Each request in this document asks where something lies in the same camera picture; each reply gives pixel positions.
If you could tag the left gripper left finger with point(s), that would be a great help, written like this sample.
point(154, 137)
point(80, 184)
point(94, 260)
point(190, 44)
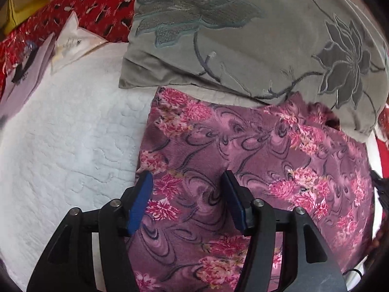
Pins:
point(66, 264)

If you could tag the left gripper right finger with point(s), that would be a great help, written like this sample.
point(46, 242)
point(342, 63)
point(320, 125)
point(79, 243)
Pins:
point(307, 261)

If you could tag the purple floral fleece garment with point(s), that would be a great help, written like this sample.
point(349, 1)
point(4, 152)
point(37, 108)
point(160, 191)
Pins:
point(292, 154)

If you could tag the white quilted mattress cover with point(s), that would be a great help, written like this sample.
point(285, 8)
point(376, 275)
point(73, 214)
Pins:
point(75, 143)

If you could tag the lilac plastic package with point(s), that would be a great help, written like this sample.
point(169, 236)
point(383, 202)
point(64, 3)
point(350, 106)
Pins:
point(23, 81)

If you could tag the grey floral embroidered pillow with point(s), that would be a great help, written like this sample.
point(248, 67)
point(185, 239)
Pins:
point(327, 50)

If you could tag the red patterned pillow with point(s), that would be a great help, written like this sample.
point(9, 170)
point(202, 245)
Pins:
point(109, 19)

